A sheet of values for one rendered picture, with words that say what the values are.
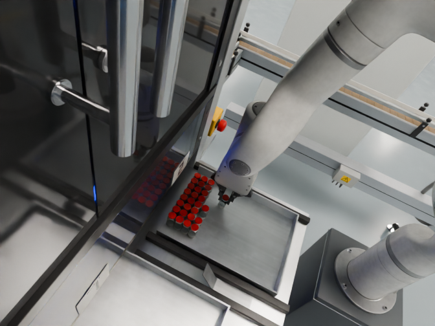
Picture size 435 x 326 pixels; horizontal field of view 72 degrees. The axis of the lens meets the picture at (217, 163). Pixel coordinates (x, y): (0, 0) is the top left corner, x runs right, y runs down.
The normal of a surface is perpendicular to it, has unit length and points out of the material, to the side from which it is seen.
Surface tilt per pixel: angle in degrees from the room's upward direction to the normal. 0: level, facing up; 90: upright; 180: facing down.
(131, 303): 0
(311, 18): 90
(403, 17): 97
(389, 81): 90
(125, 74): 90
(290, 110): 46
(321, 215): 0
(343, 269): 0
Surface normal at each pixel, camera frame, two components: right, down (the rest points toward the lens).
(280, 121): 0.07, 0.10
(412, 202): -0.38, 0.64
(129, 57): 0.47, 0.74
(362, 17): -0.70, 0.29
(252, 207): 0.24, -0.63
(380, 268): -0.89, 0.15
